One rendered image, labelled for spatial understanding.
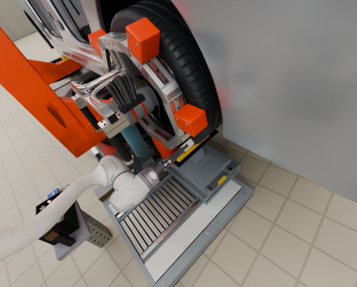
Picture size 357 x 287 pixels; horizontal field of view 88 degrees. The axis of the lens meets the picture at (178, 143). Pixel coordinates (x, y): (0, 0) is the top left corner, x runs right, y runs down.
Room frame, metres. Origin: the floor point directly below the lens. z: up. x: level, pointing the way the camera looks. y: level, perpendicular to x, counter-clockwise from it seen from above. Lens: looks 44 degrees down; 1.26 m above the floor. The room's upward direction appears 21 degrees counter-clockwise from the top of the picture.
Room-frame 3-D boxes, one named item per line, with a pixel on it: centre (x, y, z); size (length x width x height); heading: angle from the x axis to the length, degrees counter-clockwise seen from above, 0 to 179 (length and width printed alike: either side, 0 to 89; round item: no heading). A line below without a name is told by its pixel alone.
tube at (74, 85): (0.84, 0.23, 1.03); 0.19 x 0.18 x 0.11; 116
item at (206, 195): (0.88, -0.08, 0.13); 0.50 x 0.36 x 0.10; 26
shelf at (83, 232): (0.64, 0.74, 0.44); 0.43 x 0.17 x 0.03; 26
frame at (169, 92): (0.80, 0.07, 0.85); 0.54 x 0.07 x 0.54; 26
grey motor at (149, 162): (1.04, 0.29, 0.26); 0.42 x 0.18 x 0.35; 116
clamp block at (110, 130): (0.56, 0.18, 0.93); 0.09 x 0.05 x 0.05; 116
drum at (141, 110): (0.77, 0.14, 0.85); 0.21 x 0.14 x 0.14; 116
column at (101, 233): (0.67, 0.75, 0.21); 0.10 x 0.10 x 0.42; 26
